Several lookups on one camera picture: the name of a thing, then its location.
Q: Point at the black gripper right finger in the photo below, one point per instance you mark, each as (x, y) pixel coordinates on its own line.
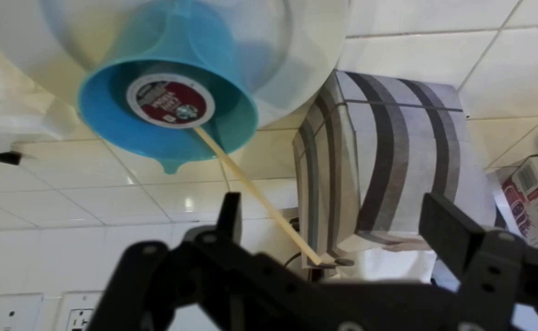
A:
(500, 277)

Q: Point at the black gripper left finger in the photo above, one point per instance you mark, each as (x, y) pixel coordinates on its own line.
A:
(158, 277)

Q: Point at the wooden stir stick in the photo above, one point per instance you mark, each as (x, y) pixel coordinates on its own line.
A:
(256, 194)

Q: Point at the blue cup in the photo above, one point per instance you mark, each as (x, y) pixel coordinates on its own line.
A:
(114, 122)

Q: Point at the white plate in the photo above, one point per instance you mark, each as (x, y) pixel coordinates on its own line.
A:
(305, 56)

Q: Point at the green and white wipes container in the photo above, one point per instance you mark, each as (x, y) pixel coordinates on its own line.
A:
(536, 196)

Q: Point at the grey striped tissue box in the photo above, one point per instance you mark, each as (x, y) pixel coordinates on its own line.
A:
(390, 159)

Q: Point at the red labelled coffee pod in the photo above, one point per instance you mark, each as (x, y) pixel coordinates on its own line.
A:
(169, 102)

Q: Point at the white paper napkin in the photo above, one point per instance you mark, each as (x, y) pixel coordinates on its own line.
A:
(11, 117)

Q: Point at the white light switch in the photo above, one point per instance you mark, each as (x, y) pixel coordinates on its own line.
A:
(13, 313)

